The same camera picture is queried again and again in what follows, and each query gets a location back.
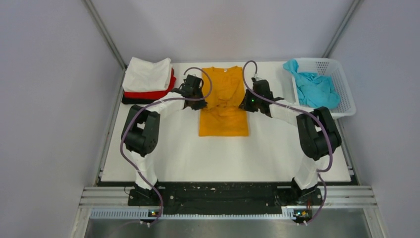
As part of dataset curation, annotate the yellow t-shirt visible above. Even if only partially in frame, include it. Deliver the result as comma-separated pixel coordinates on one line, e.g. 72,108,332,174
199,66,249,137

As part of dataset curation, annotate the white folded t-shirt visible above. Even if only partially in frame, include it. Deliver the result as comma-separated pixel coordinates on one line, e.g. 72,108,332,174
122,57,172,93

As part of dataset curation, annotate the red folded t-shirt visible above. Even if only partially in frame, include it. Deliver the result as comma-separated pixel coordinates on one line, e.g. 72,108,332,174
123,68,176,100

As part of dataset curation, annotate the aluminium frame rail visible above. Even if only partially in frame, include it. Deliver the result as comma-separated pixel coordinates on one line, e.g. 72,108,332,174
71,186,389,238

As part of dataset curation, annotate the black folded t-shirt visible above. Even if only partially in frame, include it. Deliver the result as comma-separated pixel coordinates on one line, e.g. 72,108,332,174
121,96,156,105

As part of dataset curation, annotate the blue t-shirt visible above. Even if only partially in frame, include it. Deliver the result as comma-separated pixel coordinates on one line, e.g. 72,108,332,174
283,59,341,110

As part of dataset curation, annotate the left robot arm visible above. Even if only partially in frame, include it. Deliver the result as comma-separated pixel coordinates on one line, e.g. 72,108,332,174
120,74,207,206

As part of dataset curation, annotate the white plastic basket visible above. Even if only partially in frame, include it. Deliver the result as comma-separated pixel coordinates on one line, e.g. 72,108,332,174
287,58,356,119

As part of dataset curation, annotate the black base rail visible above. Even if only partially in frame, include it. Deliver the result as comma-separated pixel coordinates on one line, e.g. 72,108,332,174
128,182,322,215

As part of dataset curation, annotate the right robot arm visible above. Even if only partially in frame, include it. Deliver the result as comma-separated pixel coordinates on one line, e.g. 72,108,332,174
239,77,342,204

